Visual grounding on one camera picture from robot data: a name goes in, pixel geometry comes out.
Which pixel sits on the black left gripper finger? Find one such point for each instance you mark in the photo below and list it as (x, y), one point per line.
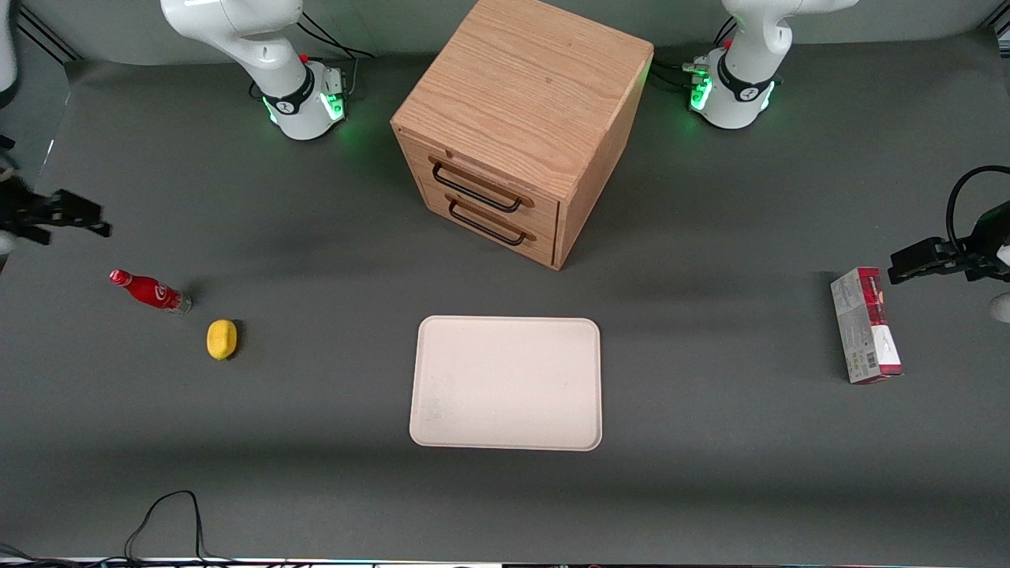
(914, 259)
(953, 264)

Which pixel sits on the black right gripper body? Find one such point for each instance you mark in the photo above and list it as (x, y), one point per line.
(17, 210)

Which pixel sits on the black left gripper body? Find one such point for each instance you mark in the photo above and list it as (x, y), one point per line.
(984, 244)

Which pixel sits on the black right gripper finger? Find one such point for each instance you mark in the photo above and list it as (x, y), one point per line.
(79, 209)
(33, 234)

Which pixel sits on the small red coke bottle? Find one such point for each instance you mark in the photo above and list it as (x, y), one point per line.
(150, 290)

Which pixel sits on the beige rectangular plastic tray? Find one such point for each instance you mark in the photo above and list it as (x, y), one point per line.
(505, 383)

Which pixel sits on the red plaid cardboard box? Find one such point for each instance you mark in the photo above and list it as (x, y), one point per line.
(864, 331)

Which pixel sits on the yellow lemon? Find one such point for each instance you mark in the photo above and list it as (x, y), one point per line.
(222, 339)

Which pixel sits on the wooden cabinet drawer front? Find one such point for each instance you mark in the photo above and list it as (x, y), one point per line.
(543, 251)
(414, 158)

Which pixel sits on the light wooden drawer cabinet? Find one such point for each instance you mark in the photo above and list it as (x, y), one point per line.
(521, 87)

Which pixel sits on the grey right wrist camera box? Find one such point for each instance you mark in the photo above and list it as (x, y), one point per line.
(5, 242)

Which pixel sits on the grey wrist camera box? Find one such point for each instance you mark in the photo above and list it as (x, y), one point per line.
(1002, 308)
(5, 242)

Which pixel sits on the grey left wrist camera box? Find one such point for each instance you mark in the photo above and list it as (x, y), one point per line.
(1002, 308)

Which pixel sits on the black aluminium frame rail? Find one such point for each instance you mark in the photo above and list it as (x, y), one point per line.
(47, 38)
(998, 31)

